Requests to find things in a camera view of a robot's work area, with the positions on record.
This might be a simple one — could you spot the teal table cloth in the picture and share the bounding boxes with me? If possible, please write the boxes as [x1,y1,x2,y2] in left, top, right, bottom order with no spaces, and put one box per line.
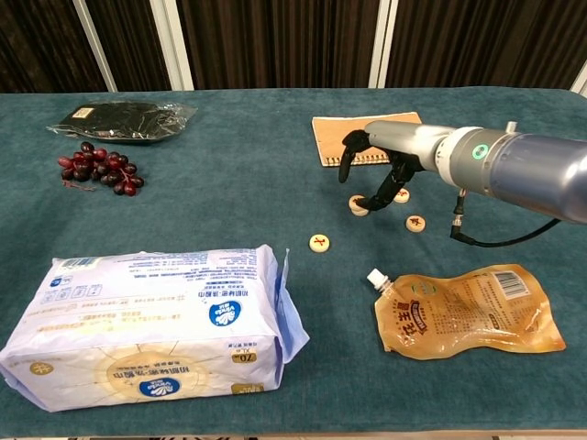
[0,87,587,436]

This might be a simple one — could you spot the dark red grape bunch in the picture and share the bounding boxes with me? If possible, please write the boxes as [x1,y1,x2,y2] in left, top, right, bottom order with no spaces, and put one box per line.
[57,140,146,197]

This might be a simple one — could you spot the white blue diaper pack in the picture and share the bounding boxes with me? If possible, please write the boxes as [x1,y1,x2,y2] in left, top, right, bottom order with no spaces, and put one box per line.
[0,244,311,413]

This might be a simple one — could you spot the white partition post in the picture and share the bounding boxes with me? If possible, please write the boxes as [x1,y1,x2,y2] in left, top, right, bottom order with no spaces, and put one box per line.
[72,0,119,92]
[570,63,587,96]
[368,0,398,89]
[150,0,196,92]

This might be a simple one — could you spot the black gloves in clear bag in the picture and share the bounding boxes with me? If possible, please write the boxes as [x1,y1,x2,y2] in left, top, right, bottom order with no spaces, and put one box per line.
[45,99,198,146]

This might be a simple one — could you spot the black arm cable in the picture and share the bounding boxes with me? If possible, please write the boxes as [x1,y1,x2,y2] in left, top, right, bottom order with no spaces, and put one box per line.
[449,187,563,248]

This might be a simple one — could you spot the brown spout pouch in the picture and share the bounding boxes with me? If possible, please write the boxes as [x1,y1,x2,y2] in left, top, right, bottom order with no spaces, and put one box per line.
[365,263,568,361]

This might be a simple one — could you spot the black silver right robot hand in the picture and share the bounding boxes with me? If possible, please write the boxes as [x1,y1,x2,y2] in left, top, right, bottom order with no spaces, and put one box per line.
[338,119,453,212]

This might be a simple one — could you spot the kraft spiral notebook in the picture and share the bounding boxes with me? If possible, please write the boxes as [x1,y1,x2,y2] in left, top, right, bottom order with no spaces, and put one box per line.
[311,112,423,169]

